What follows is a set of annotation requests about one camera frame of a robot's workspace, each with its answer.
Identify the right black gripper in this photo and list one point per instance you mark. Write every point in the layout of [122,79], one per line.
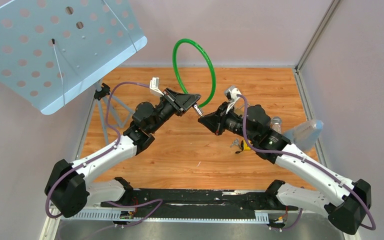
[215,121]

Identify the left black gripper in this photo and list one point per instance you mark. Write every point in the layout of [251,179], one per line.
[180,102]

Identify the green cable lock loop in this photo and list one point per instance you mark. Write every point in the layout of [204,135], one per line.
[197,107]

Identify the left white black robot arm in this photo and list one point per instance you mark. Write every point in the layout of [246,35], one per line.
[71,185]

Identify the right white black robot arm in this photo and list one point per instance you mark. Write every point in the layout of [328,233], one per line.
[344,202]

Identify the clear bottle with metal cap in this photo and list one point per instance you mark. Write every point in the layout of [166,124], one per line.
[276,124]

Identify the grey tripod stand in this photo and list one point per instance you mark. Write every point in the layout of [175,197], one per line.
[106,109]

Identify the clear blue plastic bag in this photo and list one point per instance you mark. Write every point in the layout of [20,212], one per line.
[306,134]

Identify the perforated light blue metal plate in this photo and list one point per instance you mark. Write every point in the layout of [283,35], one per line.
[51,51]

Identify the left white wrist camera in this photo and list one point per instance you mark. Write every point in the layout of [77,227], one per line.
[154,87]

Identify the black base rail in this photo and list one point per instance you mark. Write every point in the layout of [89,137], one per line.
[189,206]

